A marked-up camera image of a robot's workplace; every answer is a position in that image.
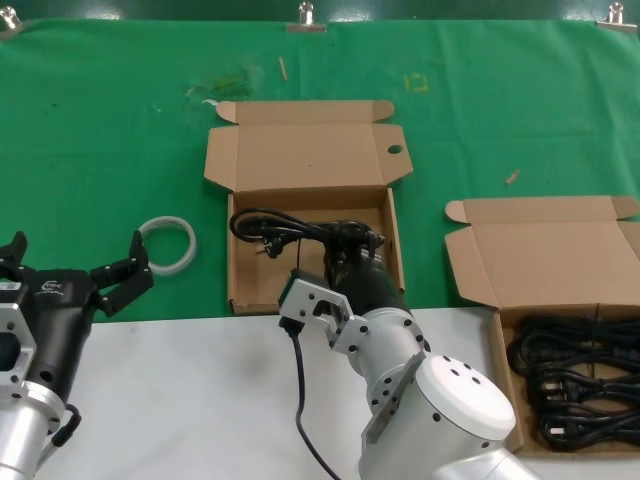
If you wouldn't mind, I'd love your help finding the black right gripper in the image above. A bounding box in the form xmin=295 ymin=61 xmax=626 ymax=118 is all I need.
xmin=321 ymin=224 xmax=410 ymax=316

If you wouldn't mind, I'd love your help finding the black left arm cable plug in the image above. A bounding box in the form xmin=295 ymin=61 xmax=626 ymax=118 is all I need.
xmin=51 ymin=403 xmax=83 ymax=449

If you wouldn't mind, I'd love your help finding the green table cloth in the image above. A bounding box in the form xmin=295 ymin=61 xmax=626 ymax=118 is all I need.
xmin=0 ymin=18 xmax=640 ymax=327

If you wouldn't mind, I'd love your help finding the cardboard box with round hole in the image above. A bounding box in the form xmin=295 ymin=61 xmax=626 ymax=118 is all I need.
xmin=203 ymin=99 xmax=414 ymax=316

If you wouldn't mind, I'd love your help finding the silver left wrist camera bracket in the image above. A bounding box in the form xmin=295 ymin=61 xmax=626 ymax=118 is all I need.
xmin=0 ymin=301 xmax=38 ymax=390

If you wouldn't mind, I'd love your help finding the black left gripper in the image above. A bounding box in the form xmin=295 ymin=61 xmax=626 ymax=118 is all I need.
xmin=0 ymin=229 xmax=155 ymax=402

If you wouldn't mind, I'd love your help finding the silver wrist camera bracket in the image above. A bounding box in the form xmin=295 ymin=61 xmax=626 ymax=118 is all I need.
xmin=0 ymin=301 xmax=38 ymax=390
xmin=276 ymin=268 xmax=370 ymax=359

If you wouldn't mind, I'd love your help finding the thin black camera cable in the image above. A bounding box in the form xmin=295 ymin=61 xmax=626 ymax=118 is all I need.
xmin=278 ymin=319 xmax=344 ymax=480

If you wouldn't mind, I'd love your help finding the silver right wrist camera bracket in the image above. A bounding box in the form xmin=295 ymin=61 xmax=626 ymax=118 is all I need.
xmin=276 ymin=268 xmax=370 ymax=359

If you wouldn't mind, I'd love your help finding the metal binder clip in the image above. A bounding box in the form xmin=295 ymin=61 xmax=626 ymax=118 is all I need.
xmin=285 ymin=1 xmax=328 ymax=34
xmin=0 ymin=9 xmax=24 ymax=41
xmin=595 ymin=2 xmax=640 ymax=34

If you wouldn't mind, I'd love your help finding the black power cord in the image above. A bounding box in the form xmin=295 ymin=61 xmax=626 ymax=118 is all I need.
xmin=541 ymin=407 xmax=640 ymax=452
xmin=528 ymin=363 xmax=640 ymax=409
xmin=506 ymin=315 xmax=640 ymax=374
xmin=228 ymin=207 xmax=387 ymax=274

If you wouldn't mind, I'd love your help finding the clear tape roll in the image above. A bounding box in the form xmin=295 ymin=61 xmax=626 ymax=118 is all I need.
xmin=138 ymin=215 xmax=198 ymax=277

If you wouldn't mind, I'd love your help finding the cardboard box holding cords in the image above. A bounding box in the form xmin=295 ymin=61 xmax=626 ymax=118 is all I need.
xmin=443 ymin=195 xmax=640 ymax=456

